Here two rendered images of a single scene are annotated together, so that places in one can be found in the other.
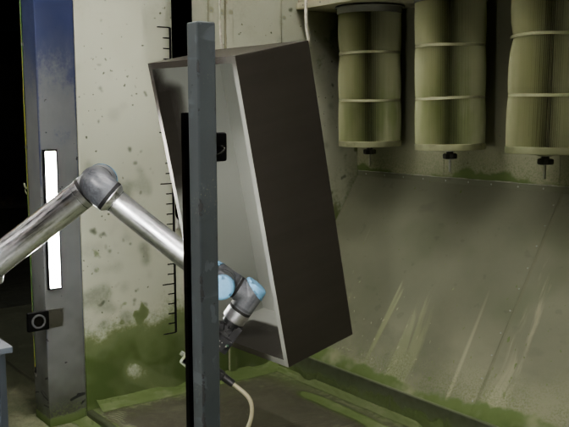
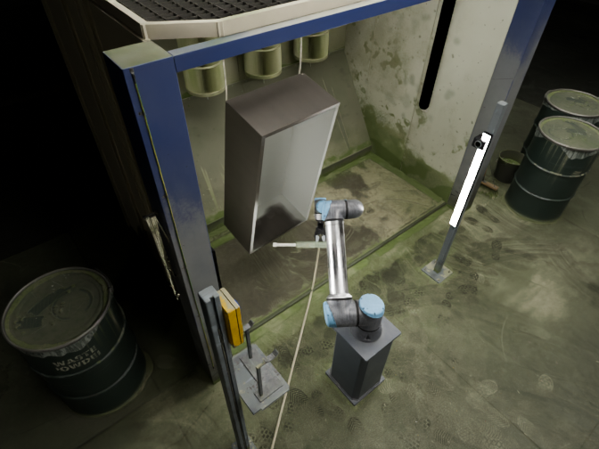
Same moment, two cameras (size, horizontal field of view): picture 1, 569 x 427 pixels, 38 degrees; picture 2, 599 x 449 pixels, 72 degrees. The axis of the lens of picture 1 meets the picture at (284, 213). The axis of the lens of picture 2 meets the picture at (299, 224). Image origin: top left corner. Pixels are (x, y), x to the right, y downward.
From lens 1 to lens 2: 4.36 m
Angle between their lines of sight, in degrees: 87
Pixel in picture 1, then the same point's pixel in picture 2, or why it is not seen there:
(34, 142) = (201, 255)
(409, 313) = (219, 176)
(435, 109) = (217, 70)
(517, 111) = (269, 58)
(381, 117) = not seen: hidden behind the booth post
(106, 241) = not seen: hidden behind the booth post
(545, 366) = not seen: hidden behind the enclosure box
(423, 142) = (214, 91)
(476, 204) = (204, 108)
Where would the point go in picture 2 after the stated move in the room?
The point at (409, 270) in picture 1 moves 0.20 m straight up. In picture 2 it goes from (199, 159) to (195, 140)
